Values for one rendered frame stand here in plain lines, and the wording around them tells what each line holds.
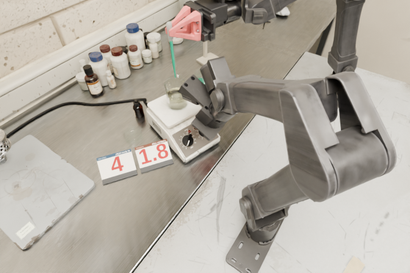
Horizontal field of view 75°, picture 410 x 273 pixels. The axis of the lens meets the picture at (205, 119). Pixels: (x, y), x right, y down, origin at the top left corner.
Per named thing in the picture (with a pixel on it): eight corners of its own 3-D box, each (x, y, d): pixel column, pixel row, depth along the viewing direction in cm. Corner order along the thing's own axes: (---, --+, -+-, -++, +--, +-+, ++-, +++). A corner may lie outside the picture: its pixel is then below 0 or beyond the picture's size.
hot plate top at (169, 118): (202, 111, 77) (202, 108, 76) (166, 130, 72) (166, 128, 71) (179, 89, 83) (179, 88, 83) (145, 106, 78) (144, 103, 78)
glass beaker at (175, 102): (185, 114, 75) (183, 91, 69) (163, 111, 76) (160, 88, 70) (191, 98, 80) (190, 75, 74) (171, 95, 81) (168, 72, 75)
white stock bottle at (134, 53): (135, 61, 108) (131, 42, 102) (145, 64, 107) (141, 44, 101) (128, 67, 105) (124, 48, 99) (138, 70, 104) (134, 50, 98)
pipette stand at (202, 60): (224, 61, 108) (225, 31, 99) (209, 69, 105) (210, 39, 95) (210, 53, 112) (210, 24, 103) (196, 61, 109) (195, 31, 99)
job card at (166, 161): (173, 163, 74) (172, 154, 71) (141, 173, 72) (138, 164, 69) (168, 147, 78) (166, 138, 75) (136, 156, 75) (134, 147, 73)
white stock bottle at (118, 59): (132, 69, 104) (125, 44, 97) (129, 78, 100) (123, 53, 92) (116, 70, 104) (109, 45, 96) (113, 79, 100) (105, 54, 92)
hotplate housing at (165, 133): (221, 142, 79) (222, 124, 73) (185, 166, 73) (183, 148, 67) (178, 103, 91) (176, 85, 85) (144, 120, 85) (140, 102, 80)
